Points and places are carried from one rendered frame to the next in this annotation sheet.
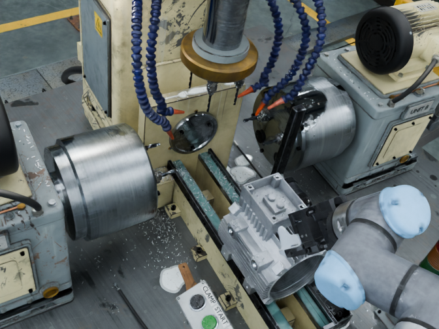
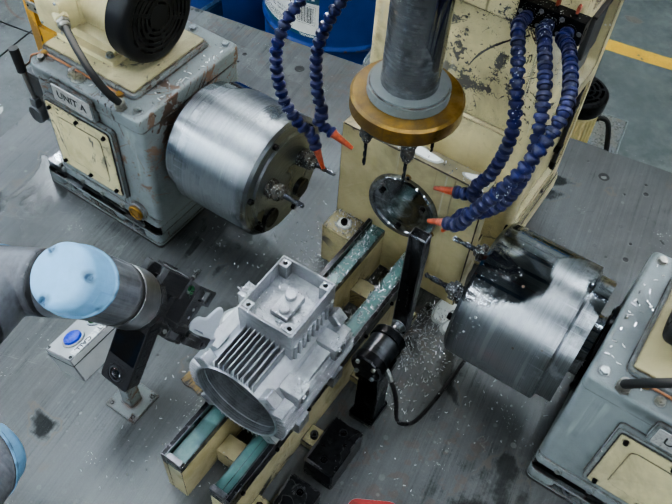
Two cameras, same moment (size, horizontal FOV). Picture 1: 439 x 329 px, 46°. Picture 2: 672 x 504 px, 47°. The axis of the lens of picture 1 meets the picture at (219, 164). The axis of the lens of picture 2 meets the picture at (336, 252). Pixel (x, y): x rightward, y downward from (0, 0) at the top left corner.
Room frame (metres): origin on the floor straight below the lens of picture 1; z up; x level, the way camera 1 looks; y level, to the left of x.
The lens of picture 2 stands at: (0.61, -0.78, 2.11)
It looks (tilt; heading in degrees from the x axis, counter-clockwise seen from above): 52 degrees down; 69
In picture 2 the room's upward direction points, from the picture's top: 5 degrees clockwise
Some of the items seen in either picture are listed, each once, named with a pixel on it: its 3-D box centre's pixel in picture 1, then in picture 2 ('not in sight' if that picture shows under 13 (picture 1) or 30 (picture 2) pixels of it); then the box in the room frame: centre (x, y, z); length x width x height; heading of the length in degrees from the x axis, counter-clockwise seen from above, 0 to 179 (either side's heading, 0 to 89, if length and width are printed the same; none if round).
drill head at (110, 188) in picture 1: (81, 187); (225, 146); (0.78, 0.31, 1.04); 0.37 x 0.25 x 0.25; 128
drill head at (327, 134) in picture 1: (309, 121); (542, 319); (1.20, -0.23, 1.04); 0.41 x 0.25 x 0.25; 128
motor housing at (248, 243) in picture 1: (272, 243); (273, 356); (0.75, -0.16, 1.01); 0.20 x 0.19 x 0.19; 39
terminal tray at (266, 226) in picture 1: (272, 207); (287, 307); (0.78, -0.14, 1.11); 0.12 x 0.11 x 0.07; 39
